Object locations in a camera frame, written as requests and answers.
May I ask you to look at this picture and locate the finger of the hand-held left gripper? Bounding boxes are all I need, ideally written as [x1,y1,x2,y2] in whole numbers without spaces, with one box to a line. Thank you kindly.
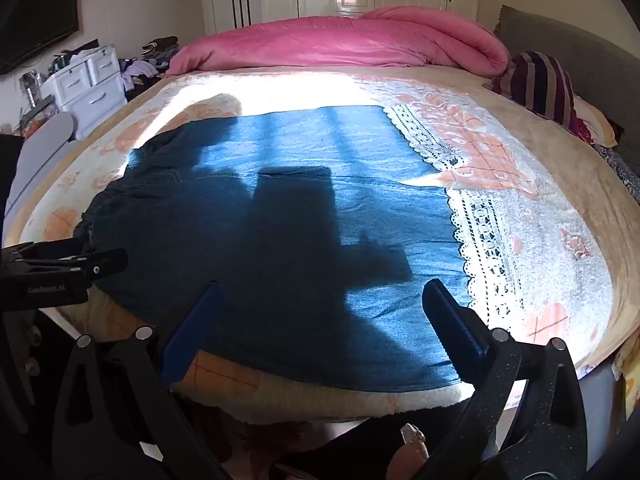
[9,247,129,282]
[0,239,87,266]

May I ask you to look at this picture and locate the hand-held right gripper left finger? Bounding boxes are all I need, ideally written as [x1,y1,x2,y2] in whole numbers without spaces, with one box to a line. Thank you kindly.
[52,280,226,480]

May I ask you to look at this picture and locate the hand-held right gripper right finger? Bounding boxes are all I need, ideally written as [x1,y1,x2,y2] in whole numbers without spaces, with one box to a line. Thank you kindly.
[422,279,588,480]

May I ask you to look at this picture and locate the blue denim pants lace trim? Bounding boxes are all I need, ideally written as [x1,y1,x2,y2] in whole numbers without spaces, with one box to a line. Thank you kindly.
[72,105,526,393]

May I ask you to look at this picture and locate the person's right hand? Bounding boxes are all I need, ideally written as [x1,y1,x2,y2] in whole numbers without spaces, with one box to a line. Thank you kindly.
[385,422,431,480]

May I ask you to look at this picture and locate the grey board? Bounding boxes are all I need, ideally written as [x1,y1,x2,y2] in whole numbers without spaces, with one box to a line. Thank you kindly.
[5,112,78,221]

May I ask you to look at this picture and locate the cream orange floral blanket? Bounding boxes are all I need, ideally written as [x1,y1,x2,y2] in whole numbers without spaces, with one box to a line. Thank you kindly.
[5,65,640,418]

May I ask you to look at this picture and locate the white plastic drawer unit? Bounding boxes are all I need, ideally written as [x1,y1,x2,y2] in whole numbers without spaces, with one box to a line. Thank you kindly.
[40,44,128,141]

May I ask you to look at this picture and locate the pile of clothes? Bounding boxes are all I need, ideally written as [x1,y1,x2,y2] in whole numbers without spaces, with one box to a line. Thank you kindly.
[117,36,180,101]

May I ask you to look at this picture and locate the black television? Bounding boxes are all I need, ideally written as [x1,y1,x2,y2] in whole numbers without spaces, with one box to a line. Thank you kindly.
[0,0,81,76]

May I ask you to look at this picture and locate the dark patterned pillow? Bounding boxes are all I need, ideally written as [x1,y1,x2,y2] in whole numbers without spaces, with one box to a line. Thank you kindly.
[592,142,640,206]

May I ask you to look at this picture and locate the yellow pillow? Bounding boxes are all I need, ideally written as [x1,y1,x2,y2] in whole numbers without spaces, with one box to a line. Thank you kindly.
[572,95,618,148]

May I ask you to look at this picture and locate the striped pillow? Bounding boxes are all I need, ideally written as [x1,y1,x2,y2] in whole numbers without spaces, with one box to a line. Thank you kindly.
[492,51,578,133]

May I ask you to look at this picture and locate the grey headboard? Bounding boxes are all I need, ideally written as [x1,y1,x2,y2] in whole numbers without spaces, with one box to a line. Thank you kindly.
[495,4,640,151]

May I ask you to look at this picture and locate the pink duvet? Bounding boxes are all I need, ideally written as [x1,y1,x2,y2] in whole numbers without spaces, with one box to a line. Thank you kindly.
[167,6,511,78]

